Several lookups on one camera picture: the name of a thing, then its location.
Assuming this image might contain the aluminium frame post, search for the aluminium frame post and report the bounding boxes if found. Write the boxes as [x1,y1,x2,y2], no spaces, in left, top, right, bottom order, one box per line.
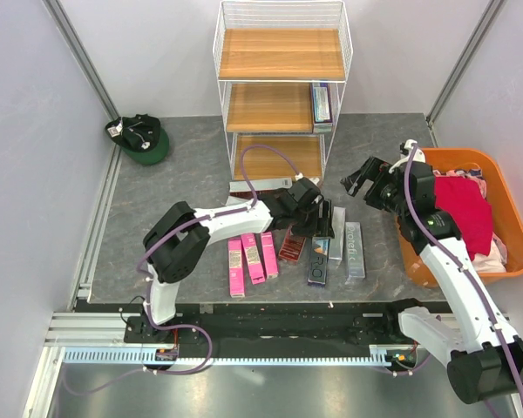
[43,0,119,119]
[425,0,506,129]

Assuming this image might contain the pink box right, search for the pink box right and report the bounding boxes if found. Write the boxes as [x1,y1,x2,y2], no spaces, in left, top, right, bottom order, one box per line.
[261,232,279,279]

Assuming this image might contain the right aluminium frame post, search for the right aluminium frame post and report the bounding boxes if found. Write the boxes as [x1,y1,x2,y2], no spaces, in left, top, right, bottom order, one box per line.
[425,0,506,129]

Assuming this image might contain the slim silver toothpaste box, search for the slim silver toothpaste box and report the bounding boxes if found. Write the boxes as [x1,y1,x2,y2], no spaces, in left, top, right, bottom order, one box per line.
[329,206,346,265]

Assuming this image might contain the silver red box front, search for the silver red box front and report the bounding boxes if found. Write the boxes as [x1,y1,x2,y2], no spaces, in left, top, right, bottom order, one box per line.
[225,196,248,206]

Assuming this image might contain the aluminium floor rail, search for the aluminium floor rail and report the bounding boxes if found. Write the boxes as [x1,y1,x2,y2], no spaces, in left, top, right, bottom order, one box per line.
[44,150,121,347]

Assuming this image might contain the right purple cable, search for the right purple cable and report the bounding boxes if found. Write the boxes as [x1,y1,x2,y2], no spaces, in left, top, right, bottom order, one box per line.
[403,145,523,418]

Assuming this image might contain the purple RiO toothpaste box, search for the purple RiO toothpaste box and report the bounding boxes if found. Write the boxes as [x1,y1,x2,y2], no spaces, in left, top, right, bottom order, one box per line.
[307,237,330,287]

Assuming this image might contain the red cloth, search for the red cloth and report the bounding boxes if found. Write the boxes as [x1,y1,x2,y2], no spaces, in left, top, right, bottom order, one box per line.
[435,176,493,260]

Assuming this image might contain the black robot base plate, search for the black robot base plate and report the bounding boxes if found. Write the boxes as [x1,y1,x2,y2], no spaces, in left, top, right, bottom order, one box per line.
[122,298,441,349]

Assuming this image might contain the pink box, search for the pink box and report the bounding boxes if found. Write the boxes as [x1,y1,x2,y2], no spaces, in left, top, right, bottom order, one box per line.
[241,233,266,285]
[228,239,245,298]
[261,232,279,279]

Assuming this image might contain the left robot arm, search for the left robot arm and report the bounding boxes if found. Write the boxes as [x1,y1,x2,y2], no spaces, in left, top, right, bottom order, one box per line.
[136,178,335,342]

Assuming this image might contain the white wire wooden shelf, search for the white wire wooden shelf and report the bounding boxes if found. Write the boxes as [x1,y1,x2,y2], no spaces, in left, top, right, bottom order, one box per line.
[213,1,353,180]

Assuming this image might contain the silver red box rear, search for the silver red box rear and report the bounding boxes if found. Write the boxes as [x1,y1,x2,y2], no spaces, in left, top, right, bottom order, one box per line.
[229,178,293,193]

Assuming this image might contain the dark red toothpaste box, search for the dark red toothpaste box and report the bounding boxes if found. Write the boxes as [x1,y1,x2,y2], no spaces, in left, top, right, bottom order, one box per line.
[277,227,306,264]

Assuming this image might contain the silver red box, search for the silver red box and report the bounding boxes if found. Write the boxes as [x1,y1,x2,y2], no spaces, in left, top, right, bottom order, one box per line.
[225,196,248,206]
[229,178,293,193]

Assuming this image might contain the orange plastic basin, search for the orange plastic basin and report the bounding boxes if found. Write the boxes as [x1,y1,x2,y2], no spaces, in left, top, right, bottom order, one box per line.
[423,148,523,284]

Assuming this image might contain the white pink clothes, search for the white pink clothes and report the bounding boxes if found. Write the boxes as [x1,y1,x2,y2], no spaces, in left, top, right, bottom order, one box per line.
[434,168,507,273]

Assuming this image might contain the black green cap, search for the black green cap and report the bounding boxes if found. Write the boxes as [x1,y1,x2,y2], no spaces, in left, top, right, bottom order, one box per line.
[105,114,170,165]

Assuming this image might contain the left aluminium frame post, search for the left aluminium frame post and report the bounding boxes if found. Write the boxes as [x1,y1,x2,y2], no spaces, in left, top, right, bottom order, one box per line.
[43,0,119,119]

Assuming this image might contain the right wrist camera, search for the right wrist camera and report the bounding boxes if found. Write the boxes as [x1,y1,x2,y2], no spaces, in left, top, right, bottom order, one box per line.
[399,139,418,163]

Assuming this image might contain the pink box left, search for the pink box left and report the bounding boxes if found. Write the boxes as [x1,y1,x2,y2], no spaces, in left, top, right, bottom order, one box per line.
[228,239,245,298]

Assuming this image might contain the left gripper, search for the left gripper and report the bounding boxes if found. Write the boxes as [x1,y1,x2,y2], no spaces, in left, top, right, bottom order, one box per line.
[289,199,334,239]

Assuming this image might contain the pink box middle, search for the pink box middle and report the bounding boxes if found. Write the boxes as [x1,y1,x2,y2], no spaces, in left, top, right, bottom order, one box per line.
[241,233,266,285]

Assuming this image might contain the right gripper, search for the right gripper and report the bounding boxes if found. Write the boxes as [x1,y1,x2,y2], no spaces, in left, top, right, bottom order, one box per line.
[341,155,410,216]

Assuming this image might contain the slotted cable duct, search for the slotted cable duct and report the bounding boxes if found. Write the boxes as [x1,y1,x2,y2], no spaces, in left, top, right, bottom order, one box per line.
[63,347,391,367]

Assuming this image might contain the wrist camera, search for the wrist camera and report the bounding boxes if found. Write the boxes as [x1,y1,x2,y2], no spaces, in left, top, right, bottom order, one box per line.
[295,172,322,186]
[399,139,418,163]

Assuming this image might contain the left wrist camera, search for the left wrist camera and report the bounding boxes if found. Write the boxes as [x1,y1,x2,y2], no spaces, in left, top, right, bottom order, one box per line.
[295,172,322,186]

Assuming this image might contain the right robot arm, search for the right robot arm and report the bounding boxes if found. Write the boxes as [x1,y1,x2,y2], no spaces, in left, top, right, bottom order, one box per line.
[341,157,523,404]

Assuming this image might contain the silver Protefix toothpaste box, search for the silver Protefix toothpaste box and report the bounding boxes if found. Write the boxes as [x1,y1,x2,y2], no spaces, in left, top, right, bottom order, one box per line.
[345,222,366,282]

